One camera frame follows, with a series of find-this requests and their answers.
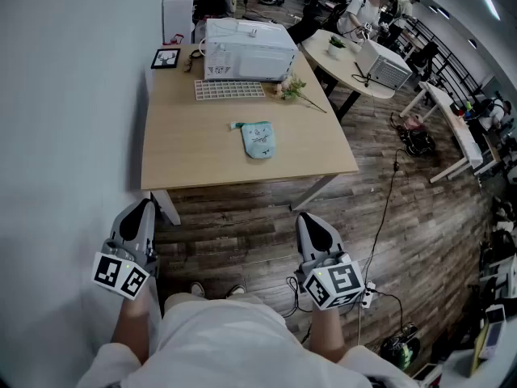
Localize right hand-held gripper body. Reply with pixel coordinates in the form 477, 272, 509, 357
298, 251, 364, 310

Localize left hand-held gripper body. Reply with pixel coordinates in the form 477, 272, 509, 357
91, 236, 159, 301

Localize person's left forearm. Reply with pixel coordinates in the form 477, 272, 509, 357
111, 285, 157, 365

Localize person's right forearm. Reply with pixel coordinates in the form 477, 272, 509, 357
309, 307, 348, 365

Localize white power strip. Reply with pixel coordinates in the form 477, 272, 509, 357
361, 280, 377, 310

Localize person's white shirt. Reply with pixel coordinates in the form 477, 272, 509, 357
78, 293, 409, 388

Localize black bag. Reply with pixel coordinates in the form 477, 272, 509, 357
403, 129, 437, 158

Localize artificial flower sprig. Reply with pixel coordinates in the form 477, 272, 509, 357
272, 74, 328, 115

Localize white grid tray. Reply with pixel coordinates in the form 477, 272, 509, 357
194, 78, 266, 102

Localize long white desk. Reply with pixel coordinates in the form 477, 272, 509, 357
418, 81, 484, 183

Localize round wooden table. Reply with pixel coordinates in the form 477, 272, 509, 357
301, 29, 405, 123

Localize black framed deer picture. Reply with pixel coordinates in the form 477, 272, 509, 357
150, 48, 182, 70

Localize dark eyeglasses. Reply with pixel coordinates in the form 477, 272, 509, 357
183, 49, 203, 74

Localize small white microwave oven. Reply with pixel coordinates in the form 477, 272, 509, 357
355, 38, 414, 91

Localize small potted green plant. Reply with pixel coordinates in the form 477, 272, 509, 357
326, 35, 347, 58

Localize black office chair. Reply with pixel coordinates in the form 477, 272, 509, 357
288, 4, 348, 44

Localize white cabinet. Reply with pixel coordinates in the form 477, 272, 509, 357
162, 0, 195, 44

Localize black floor cable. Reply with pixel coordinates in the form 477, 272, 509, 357
361, 147, 405, 274

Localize black appliance cable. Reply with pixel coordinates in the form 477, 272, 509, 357
351, 62, 372, 88

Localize white power cord with plug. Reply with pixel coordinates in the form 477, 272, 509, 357
200, 18, 263, 56

